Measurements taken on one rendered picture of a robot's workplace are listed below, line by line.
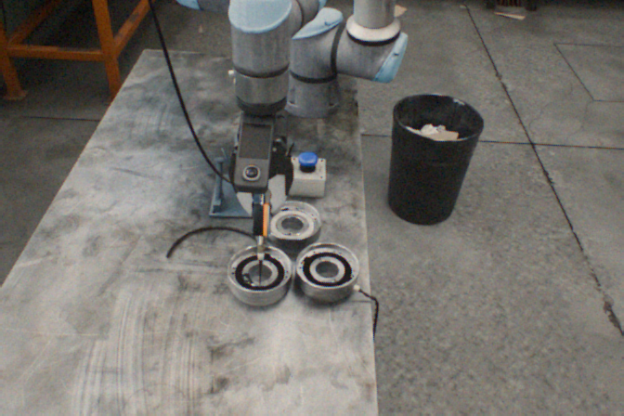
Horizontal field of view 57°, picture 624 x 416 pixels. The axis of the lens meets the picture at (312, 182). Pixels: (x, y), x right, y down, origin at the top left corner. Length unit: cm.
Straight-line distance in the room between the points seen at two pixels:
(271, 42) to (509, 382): 145
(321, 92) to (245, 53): 64
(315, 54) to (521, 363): 119
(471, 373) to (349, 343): 105
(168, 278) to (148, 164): 33
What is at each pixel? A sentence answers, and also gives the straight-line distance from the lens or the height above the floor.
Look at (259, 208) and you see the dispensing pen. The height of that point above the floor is 95.
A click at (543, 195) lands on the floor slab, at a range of 268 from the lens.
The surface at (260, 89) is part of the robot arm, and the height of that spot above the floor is 116.
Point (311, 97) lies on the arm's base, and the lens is 137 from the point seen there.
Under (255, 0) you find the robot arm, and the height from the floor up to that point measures 128.
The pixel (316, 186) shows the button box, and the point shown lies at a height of 83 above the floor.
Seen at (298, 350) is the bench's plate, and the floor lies 80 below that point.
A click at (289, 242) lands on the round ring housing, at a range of 100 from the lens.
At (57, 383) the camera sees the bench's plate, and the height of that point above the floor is 80.
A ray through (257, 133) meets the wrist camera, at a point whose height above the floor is 109.
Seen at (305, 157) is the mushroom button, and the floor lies 87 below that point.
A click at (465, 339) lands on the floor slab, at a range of 200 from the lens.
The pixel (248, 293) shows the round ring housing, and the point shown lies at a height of 83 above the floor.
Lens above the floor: 153
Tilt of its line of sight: 38 degrees down
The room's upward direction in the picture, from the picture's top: 3 degrees clockwise
